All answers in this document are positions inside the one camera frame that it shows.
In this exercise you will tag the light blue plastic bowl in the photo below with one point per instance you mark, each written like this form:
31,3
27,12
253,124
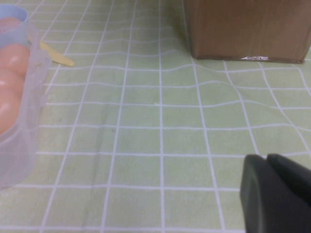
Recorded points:
22,13

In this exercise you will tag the transparent plastic egg box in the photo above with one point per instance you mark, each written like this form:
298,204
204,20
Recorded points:
31,97

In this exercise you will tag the brown cardboard box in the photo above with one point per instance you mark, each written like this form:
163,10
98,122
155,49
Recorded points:
243,29

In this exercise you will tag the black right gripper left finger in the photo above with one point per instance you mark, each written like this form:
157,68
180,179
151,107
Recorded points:
257,194

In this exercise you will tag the yellow plastic knife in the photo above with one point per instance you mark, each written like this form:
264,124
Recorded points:
58,57

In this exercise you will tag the orange plastic egg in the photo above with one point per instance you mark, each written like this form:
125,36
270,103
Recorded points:
8,24
7,111
7,80
15,55

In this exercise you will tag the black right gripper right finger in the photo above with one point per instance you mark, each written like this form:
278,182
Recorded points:
294,194

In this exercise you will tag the green checked tablecloth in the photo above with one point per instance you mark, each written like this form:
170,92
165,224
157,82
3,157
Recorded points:
155,121

